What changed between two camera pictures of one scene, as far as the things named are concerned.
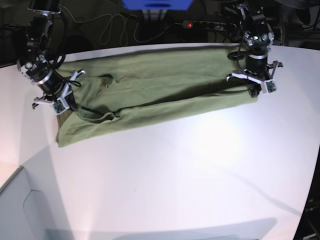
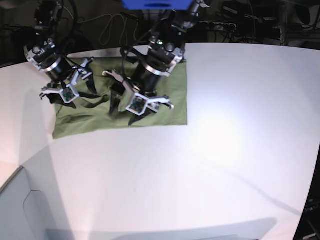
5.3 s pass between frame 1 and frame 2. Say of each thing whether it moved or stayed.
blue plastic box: stayed
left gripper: moved
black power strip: stayed
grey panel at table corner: stayed
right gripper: moved
